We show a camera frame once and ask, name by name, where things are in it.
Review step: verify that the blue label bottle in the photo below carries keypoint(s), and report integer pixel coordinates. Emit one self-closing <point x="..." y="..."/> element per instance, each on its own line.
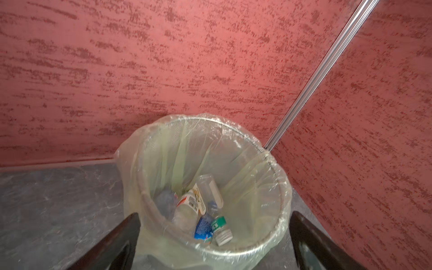
<point x="213" y="201"/>

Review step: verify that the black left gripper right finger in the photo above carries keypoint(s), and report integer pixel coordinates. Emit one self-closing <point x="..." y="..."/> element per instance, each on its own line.
<point x="314" y="250"/>

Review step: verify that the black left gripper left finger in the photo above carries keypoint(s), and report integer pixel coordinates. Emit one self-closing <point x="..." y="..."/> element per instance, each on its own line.
<point x="116" y="251"/>

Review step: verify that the clear green bin liner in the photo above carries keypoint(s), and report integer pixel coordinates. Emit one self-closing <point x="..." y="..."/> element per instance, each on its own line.
<point x="162" y="155"/>

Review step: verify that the aluminium right corner post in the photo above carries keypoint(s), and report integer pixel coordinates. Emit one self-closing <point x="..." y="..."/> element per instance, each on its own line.
<point x="351" y="28"/>

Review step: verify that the green cap slim bottle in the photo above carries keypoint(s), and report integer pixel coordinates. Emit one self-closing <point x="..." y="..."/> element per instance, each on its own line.
<point x="189" y="210"/>

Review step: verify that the clear crushed plastic bottle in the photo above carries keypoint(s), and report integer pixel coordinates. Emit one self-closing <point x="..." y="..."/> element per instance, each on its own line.
<point x="166" y="202"/>

